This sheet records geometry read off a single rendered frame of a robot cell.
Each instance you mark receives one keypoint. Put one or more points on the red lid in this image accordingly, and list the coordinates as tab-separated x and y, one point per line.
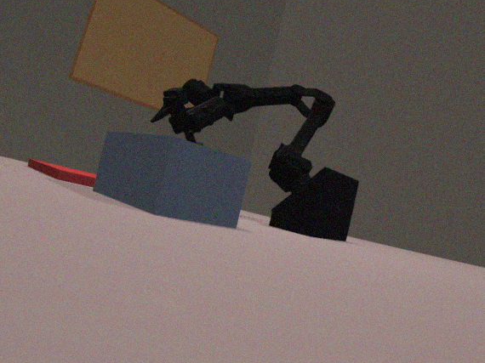
63	173

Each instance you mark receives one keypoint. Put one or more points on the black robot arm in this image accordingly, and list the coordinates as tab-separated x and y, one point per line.
287	168

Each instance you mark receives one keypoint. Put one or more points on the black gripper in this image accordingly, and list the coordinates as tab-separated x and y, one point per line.
193	120

